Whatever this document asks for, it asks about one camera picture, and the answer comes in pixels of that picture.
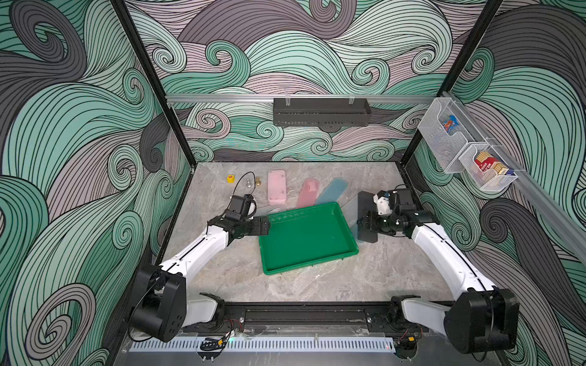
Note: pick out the clear wall bin upper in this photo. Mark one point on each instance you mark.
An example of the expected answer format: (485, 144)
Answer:
(445, 148)

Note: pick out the translucent teal pencil case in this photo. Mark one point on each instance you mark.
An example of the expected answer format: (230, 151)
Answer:
(332, 192)

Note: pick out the translucent pink pencil case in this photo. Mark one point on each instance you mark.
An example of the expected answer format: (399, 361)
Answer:
(308, 194)

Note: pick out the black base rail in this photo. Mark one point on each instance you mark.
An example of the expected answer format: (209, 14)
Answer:
(373, 316)

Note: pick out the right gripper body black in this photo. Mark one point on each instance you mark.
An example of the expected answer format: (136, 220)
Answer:
(371, 222)

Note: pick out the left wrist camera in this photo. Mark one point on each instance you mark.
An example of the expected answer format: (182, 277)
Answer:
(241, 208)

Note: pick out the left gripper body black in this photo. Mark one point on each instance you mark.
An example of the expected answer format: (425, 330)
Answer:
(246, 226)

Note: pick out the clear wall bin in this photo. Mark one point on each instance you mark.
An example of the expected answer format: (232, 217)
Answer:
(486, 181)
(445, 148)

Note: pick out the red yellow boxes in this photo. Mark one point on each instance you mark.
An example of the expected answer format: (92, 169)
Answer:
(487, 162)

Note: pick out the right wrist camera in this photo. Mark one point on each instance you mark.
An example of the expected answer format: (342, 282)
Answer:
(393, 202)

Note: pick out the green plastic storage tray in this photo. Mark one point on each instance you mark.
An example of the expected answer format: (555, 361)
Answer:
(306, 237)

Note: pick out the clear frosted pencil case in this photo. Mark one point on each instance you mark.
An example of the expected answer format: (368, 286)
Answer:
(268, 210)

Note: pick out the clear wall bin lower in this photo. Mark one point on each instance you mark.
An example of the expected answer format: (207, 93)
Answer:
(486, 181)

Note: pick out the aluminium rail back wall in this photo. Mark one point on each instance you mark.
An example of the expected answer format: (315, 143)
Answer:
(268, 98)

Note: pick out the aluminium rail wall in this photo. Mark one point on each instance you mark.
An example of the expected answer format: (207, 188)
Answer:
(567, 229)
(268, 98)

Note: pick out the black wall-mounted tray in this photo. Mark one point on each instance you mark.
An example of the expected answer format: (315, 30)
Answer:
(327, 114)

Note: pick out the clear flat pencil case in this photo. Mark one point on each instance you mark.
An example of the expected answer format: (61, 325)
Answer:
(350, 212)

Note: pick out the blue red small packet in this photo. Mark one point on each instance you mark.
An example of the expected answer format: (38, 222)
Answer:
(451, 125)

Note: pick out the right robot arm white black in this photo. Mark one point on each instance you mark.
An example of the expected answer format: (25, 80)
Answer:
(482, 317)

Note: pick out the black pencil case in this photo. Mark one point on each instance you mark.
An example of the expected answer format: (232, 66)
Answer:
(367, 206)

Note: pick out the white slotted cable duct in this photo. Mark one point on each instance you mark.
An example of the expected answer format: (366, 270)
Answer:
(276, 344)

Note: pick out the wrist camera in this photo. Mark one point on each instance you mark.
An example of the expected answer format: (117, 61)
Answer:
(393, 202)
(241, 208)

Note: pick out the pink opaque pencil case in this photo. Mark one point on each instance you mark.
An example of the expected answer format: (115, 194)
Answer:
(277, 187)

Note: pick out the aluminium rail right wall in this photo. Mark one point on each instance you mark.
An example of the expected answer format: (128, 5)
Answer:
(567, 229)

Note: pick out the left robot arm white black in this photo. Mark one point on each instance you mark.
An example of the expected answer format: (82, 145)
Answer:
(159, 301)

